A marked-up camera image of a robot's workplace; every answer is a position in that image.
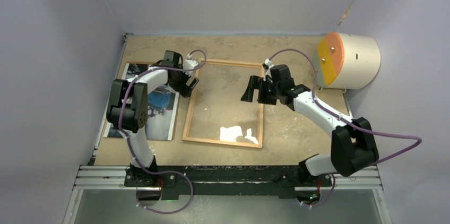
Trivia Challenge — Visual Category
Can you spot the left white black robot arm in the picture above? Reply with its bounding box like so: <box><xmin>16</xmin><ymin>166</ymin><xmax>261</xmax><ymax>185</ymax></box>
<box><xmin>106</xmin><ymin>49</ymin><xmax>207</xmax><ymax>186</ymax></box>

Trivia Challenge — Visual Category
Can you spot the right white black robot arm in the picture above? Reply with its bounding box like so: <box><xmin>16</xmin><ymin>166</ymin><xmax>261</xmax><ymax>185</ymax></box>
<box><xmin>241</xmin><ymin>64</ymin><xmax>379</xmax><ymax>185</ymax></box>

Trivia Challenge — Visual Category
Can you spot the light wooden picture frame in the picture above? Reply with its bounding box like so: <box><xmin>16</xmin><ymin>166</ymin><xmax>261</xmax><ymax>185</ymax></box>
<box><xmin>181</xmin><ymin>58</ymin><xmax>265</xmax><ymax>149</ymax></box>

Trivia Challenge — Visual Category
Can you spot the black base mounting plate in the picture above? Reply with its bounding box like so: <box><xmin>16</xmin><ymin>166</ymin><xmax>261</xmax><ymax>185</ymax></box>
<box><xmin>124</xmin><ymin>165</ymin><xmax>332</xmax><ymax>200</ymax></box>

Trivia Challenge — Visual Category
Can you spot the white cylinder with coloured face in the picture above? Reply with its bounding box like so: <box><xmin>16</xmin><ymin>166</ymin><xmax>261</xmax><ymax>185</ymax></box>
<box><xmin>313</xmin><ymin>32</ymin><xmax>381</xmax><ymax>90</ymax></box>

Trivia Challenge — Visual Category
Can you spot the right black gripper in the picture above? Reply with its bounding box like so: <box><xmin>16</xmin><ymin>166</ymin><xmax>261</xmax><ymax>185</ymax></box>
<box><xmin>241</xmin><ymin>75</ymin><xmax>282</xmax><ymax>106</ymax></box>

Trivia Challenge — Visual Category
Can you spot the printed photo with white border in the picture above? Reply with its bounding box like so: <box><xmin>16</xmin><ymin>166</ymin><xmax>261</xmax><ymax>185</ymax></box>
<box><xmin>103</xmin><ymin>76</ymin><xmax>179</xmax><ymax>141</ymax></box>

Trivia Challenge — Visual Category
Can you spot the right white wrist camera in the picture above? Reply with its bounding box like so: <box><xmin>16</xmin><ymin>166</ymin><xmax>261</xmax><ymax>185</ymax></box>
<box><xmin>262</xmin><ymin>58</ymin><xmax>274</xmax><ymax>81</ymax></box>

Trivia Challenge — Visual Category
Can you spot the aluminium rail frame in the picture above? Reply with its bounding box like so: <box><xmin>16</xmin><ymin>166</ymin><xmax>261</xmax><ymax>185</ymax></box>
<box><xmin>64</xmin><ymin>166</ymin><xmax>391</xmax><ymax>223</ymax></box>

